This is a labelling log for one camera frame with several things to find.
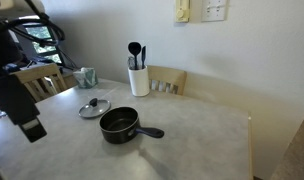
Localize white light switch plate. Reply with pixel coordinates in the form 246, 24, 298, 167
201, 0, 228, 23

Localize yellow wall thermostat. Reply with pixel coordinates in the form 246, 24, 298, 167
174, 0, 191, 24

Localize window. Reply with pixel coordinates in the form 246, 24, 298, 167
23, 24, 63, 64

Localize brown speckled countertop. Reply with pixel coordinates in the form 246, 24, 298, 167
270, 106, 304, 180

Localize black pot with handle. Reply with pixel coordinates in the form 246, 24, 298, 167
99, 106, 165, 145

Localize glass lid with black knob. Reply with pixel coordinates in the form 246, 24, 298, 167
78, 97, 112, 119

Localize white utensil holder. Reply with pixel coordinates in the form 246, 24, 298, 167
127, 65, 151, 98

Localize black ladle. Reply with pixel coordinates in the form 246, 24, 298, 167
127, 41, 142, 71

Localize wooden chair with curved backrest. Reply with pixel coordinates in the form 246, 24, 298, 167
146, 64, 188, 96

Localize wooden chair with slatted backrest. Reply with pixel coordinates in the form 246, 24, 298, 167
12, 63, 68, 104

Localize black spatula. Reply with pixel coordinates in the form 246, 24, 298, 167
140, 45, 147, 70

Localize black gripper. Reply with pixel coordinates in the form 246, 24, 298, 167
0, 73, 48, 143

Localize metal whisk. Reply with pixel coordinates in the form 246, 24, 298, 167
127, 55, 136, 70

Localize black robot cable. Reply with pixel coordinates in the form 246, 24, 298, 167
5, 13, 66, 48

